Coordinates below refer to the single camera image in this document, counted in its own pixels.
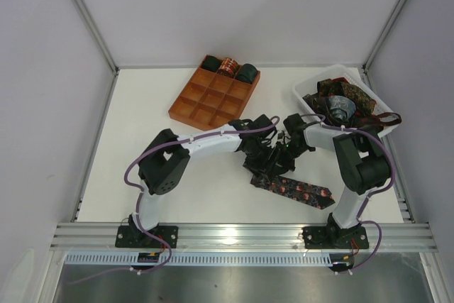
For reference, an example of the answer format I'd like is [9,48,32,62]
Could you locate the purple cable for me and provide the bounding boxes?
[299,113,397,275]
[65,115,281,285]

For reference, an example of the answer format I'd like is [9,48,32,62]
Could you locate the aluminium rail frame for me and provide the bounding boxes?
[50,223,438,268]

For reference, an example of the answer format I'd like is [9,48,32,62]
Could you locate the pile of dark ties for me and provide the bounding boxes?
[302,77,402,131]

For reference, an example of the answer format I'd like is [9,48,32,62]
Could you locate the orange wooden divided tray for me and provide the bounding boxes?
[168,60,260,131]

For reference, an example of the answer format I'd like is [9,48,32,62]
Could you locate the dark green rolled tie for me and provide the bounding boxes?
[200,55,222,72]

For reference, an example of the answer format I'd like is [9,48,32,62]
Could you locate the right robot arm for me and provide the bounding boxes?
[277,114,396,248]

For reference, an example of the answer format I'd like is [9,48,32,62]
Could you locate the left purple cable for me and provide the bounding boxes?
[65,115,281,285]

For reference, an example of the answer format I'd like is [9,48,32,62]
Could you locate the red patterned rolled tie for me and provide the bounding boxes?
[216,57,240,79]

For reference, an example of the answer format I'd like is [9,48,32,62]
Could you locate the white plastic basket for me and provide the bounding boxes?
[292,65,402,137]

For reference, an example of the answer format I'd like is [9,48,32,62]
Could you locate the grey blue paisley tie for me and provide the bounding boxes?
[327,95,356,122]

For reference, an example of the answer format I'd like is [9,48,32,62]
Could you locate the navy floral tie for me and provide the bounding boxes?
[252,176,336,210]

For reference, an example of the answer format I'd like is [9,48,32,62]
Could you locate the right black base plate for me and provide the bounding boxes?
[302,225,370,250]

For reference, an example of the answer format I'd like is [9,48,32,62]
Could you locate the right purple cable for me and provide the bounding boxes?
[299,113,397,275]

